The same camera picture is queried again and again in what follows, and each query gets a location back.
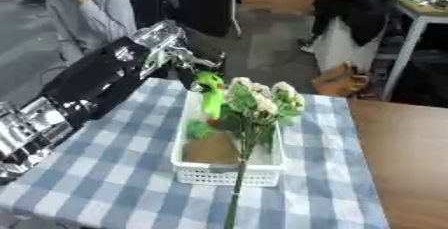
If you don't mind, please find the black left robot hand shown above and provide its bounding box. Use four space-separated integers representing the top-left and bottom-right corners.
173 50 230 91

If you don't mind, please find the black cabinet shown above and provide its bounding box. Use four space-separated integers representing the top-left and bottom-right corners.
161 0 249 39

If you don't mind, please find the small green leafy toy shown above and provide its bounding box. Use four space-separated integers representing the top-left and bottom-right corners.
183 119 216 141

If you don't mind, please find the artificial white flower bouquet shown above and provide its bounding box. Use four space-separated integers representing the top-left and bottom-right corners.
222 76 308 229

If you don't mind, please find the brown cardboard piece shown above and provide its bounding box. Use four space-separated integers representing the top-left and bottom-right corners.
182 132 245 166

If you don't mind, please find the white plastic basket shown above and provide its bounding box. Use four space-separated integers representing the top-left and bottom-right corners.
169 89 287 188

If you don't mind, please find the person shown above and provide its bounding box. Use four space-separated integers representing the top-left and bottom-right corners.
42 0 140 65

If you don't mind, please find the black jacket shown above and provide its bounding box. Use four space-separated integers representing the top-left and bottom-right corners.
311 0 405 48

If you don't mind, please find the white table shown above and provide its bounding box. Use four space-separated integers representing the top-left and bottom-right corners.
379 0 448 102

